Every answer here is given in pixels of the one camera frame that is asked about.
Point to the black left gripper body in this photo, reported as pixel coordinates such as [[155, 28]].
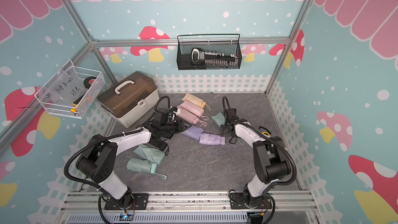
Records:
[[172, 127]]

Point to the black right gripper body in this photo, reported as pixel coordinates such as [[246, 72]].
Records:
[[223, 128]]

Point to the mint green sleeved umbrella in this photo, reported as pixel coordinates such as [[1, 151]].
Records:
[[219, 119]]

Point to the black umbrella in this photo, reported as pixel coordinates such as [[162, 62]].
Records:
[[161, 145]]

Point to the lilac sleeved umbrella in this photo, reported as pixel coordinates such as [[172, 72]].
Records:
[[215, 140]]

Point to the lilac sleeve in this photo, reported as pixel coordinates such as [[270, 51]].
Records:
[[193, 132]]

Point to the mint green sleeve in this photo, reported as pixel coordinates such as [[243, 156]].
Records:
[[151, 154]]

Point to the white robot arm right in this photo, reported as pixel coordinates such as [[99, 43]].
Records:
[[273, 164]]

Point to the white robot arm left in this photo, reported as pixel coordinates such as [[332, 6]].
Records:
[[94, 164]]

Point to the beige sleeved umbrella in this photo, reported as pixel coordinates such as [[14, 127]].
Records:
[[195, 100]]

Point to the yellow tape measure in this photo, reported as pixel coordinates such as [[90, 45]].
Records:
[[265, 131]]

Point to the brown lidded white toolbox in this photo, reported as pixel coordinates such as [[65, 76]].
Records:
[[131, 99]]

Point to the socket set in basket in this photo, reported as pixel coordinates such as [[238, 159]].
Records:
[[212, 60]]

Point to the black tape roll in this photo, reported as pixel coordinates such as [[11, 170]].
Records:
[[89, 81]]

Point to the yellow black tool in bin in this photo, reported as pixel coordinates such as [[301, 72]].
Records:
[[81, 105]]

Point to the black wire wall basket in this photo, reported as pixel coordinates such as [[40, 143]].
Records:
[[219, 43]]

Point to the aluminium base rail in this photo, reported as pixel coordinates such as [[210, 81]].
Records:
[[217, 207]]

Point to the clear acrylic wall bin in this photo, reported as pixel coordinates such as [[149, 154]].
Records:
[[59, 93]]

